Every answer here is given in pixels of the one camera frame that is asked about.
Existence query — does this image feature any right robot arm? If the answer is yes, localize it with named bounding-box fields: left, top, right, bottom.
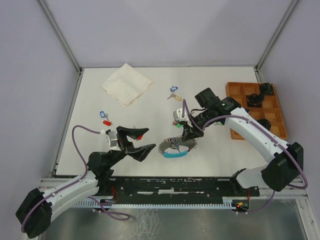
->
left=173, top=88, right=308, bottom=196

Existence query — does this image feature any blue tag key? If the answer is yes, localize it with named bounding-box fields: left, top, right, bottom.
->
left=170, top=86, right=178, bottom=93
left=99, top=111, right=109, bottom=121

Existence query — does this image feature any wooden compartment tray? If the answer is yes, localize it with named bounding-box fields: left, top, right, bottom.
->
left=225, top=82, right=288, bottom=140

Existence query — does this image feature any aluminium rail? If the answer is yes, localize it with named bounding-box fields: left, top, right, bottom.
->
left=38, top=175, right=80, bottom=190

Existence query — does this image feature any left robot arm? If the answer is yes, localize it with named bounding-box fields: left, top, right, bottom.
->
left=15, top=125, right=156, bottom=239

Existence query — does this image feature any left aluminium frame post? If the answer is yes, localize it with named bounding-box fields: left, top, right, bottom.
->
left=36, top=0, right=82, bottom=72

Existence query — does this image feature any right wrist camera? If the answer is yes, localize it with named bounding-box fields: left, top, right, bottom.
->
left=173, top=108, right=193, bottom=128

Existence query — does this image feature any right aluminium frame post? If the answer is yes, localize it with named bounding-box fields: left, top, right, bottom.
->
left=255, top=0, right=301, bottom=72

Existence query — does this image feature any yellow tag key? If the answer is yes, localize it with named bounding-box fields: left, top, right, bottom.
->
left=167, top=93, right=183, bottom=102

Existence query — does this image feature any black fabric bundle bottom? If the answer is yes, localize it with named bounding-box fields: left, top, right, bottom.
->
left=257, top=118, right=272, bottom=131

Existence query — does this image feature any grey slotted cable duct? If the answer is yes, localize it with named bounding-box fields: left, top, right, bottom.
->
left=74, top=196, right=237, bottom=209

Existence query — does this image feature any black fabric bundle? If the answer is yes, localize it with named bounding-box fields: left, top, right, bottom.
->
left=259, top=82, right=274, bottom=96
left=257, top=118, right=272, bottom=131
left=246, top=93, right=265, bottom=108

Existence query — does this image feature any white folded cloth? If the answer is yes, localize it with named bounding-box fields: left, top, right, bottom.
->
left=100, top=63, right=153, bottom=107

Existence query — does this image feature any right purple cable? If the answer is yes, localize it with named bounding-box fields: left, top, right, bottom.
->
left=181, top=99, right=308, bottom=215

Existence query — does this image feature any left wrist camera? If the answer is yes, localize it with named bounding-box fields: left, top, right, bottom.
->
left=100, top=130, right=120, bottom=151

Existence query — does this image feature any blue tag upper key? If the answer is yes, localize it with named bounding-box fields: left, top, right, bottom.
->
left=170, top=86, right=178, bottom=93

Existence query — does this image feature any aluminium frame post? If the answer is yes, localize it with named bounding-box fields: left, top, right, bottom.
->
left=36, top=0, right=82, bottom=72
left=255, top=0, right=301, bottom=72

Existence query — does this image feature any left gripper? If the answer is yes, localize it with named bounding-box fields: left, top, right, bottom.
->
left=107, top=125, right=157, bottom=168

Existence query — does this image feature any black mounting plate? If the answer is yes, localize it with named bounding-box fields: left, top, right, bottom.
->
left=96, top=176, right=260, bottom=205

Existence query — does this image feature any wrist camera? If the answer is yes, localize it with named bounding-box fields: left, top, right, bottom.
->
left=173, top=108, right=193, bottom=128
left=100, top=130, right=120, bottom=151

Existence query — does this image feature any black fabric bundle top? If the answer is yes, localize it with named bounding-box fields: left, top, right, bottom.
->
left=259, top=82, right=274, bottom=96

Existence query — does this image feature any blue handled key organiser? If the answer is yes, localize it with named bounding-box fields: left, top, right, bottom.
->
left=158, top=136, right=198, bottom=159

